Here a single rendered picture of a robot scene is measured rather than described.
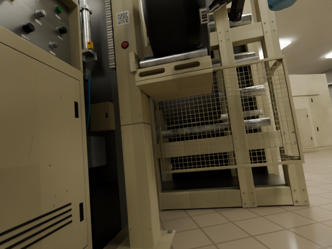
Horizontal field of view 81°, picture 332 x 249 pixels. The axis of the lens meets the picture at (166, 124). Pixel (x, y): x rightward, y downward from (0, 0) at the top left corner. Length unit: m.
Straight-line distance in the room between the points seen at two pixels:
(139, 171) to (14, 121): 0.56
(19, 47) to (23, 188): 0.45
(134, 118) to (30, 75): 0.48
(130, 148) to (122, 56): 0.51
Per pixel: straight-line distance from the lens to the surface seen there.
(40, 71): 0.86
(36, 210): 0.79
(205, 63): 0.91
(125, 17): 1.25
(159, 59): 0.98
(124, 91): 1.07
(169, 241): 1.14
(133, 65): 0.97
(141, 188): 1.02
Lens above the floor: 0.48
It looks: 7 degrees up
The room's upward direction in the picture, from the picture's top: 6 degrees counter-clockwise
